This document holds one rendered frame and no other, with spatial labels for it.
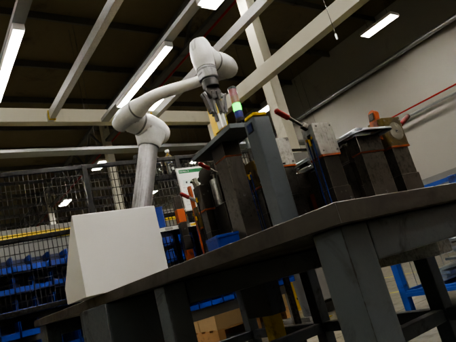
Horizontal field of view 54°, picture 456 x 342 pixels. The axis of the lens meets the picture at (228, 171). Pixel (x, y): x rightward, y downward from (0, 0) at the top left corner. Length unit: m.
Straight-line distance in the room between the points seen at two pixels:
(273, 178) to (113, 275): 0.76
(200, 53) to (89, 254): 0.97
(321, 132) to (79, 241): 1.01
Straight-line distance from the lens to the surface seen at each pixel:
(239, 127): 1.69
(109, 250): 1.90
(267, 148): 1.57
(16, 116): 6.50
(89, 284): 1.85
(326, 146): 1.59
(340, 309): 0.93
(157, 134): 2.42
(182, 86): 2.25
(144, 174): 2.34
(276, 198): 1.52
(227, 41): 5.48
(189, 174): 3.16
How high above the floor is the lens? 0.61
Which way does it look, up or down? 14 degrees up
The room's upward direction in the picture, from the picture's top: 15 degrees counter-clockwise
